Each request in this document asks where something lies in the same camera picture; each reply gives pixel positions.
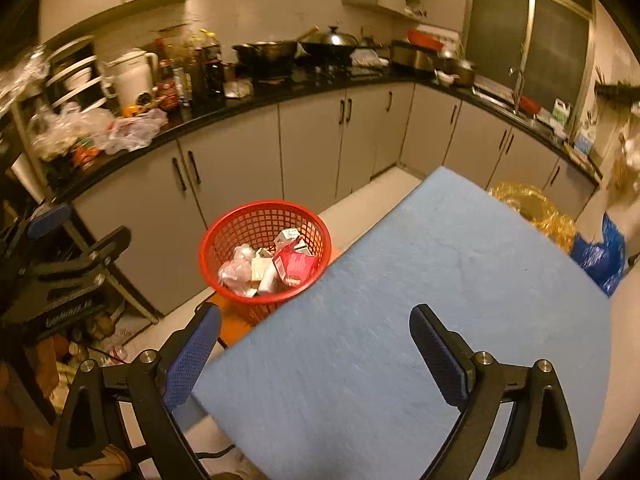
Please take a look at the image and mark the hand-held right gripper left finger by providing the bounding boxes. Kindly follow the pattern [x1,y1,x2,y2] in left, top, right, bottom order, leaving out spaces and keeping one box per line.
[52,304,224,480]

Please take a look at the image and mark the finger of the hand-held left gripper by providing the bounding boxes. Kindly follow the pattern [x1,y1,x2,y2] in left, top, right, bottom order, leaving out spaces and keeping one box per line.
[30,226,132,287]
[0,204,74,267]

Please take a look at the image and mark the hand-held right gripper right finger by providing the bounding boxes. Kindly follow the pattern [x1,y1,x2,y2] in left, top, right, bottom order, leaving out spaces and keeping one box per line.
[409,304,582,480]

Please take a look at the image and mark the clear plastic wrap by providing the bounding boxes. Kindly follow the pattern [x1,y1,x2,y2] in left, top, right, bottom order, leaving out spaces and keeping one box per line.
[217,244,256,294]

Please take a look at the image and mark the red plastic mesh basket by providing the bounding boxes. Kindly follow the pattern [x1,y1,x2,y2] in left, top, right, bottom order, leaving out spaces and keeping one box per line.
[199,201,334,314]

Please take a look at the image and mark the torn red cigarette pack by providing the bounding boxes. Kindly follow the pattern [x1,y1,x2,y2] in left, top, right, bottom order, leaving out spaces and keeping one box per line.
[272,247,321,287]

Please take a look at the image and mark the clear bag with groceries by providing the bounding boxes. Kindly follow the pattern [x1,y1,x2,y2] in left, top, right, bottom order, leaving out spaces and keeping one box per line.
[30,102,117,162]

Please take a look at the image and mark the blue tablecloth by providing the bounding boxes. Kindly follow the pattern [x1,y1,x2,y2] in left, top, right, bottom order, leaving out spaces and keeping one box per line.
[190,166,614,480]

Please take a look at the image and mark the white crumpled plastic bag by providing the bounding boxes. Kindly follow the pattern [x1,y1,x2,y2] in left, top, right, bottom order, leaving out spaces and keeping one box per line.
[100,107,169,157]

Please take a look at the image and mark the white dish rack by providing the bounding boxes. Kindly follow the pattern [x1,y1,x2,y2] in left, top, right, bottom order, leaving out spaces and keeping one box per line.
[45,35,107,112]

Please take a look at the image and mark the white electric kettle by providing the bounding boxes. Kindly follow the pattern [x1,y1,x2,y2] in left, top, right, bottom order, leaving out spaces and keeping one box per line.
[102,49,160,112]

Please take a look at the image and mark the yellow plastic bag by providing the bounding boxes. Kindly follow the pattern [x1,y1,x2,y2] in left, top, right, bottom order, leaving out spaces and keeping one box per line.
[487,182,579,254]

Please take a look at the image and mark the blue plastic bag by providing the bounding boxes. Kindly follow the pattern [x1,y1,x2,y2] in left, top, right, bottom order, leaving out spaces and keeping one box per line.
[570,212,629,297]

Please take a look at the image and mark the row of condiment bottles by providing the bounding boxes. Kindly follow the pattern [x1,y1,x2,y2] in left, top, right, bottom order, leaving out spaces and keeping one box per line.
[152,30,224,112]

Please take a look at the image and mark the grey kitchen base cabinets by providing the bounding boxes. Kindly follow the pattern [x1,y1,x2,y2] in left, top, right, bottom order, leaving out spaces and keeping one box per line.
[70,82,602,322]

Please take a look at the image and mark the clear bottle with blue label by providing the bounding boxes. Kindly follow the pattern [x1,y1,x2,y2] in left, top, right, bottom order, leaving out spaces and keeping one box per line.
[575,125,599,159]

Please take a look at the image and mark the white jug with green label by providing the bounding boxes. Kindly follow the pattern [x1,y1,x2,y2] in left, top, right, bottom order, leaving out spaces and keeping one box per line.
[551,99,574,134]

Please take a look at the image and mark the hanging clear plastic bags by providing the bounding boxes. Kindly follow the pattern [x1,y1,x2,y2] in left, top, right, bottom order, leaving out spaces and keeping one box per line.
[607,110,640,197]

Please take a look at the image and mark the dark frying wok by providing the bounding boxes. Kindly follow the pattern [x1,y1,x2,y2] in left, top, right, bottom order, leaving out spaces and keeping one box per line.
[232,27,321,69]

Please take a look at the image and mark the chrome faucet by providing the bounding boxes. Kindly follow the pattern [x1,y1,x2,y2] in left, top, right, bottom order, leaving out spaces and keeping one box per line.
[510,66,527,114]

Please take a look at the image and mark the brown lidded pot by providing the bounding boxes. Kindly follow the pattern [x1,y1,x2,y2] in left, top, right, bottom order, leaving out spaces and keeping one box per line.
[440,57,477,87]

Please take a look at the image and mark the black kitchen countertop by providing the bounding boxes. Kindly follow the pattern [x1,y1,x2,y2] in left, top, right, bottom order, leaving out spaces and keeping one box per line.
[50,60,602,202]

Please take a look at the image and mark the clear bag on countertop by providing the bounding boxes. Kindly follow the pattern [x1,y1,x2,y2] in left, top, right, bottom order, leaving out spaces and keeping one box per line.
[350,52,391,69]

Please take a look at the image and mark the red basin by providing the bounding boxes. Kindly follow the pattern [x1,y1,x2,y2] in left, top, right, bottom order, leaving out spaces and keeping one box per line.
[407,30,446,52]

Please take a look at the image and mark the wok with steel lid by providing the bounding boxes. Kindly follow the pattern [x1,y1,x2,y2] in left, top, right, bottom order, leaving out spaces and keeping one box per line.
[300,25,362,59]

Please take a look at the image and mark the kitchen window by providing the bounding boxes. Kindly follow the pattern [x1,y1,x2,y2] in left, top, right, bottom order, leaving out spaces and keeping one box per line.
[462,0,597,117]

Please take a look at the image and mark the thin black cable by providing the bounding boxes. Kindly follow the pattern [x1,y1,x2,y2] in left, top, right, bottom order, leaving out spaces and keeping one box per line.
[194,440,242,462]

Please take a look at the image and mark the black wall rack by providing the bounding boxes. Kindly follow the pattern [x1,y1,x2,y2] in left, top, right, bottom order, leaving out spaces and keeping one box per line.
[595,80,640,107]

